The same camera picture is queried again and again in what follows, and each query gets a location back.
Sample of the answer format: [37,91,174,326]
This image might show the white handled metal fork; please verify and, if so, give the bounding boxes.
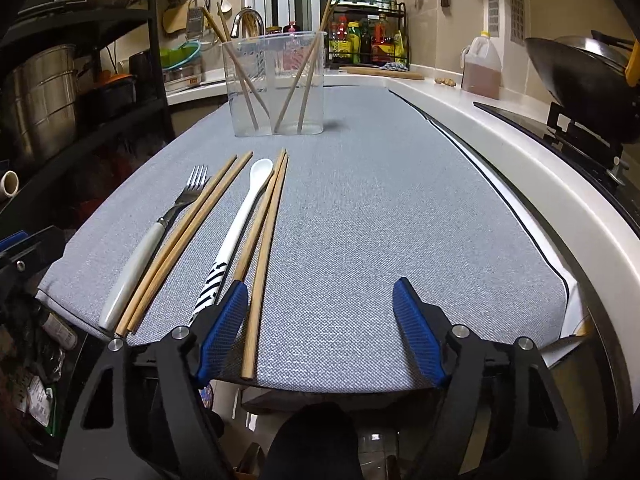
[99,165,208,332]

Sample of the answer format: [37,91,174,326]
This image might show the white striped ceramic spoon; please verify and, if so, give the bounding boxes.
[190,158,273,323]

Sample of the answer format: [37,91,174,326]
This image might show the chrome kitchen faucet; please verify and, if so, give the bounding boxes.
[230,6,265,39]

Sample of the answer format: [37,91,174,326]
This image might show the white ceramic cup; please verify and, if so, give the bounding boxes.
[0,170,20,200]

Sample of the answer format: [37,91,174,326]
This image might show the large steel stock pot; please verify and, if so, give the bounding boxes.
[4,44,77,165]

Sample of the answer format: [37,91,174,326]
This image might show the black metal shelf rack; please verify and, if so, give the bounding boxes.
[1,0,175,235]

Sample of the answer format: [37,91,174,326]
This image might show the grey fabric mat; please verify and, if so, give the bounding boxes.
[37,87,569,392]

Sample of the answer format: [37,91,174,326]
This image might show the green and blue bowls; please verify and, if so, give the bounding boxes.
[160,41,202,70]

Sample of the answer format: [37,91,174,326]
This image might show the gas stove top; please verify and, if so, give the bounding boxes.
[474,102,639,236]

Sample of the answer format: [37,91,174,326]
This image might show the hanging metal grater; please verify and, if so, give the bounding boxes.
[186,0,206,41]

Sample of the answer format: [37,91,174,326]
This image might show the clear plastic utensil holder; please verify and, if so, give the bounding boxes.
[221,32,326,136]

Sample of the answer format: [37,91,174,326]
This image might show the hanging white ladle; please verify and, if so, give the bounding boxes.
[219,0,232,14]

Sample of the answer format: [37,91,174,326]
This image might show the black wok with lid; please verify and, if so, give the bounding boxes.
[525,37,639,144]

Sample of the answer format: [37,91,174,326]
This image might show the oil jug with yellow cap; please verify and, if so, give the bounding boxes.
[460,30,502,100]

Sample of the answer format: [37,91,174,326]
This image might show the blue dish cloth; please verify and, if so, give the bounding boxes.
[381,62,409,73]

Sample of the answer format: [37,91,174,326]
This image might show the round wooden cutting board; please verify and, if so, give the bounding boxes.
[338,66,425,80]

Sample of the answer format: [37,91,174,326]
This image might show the black spice rack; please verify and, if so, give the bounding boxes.
[326,0,410,68]

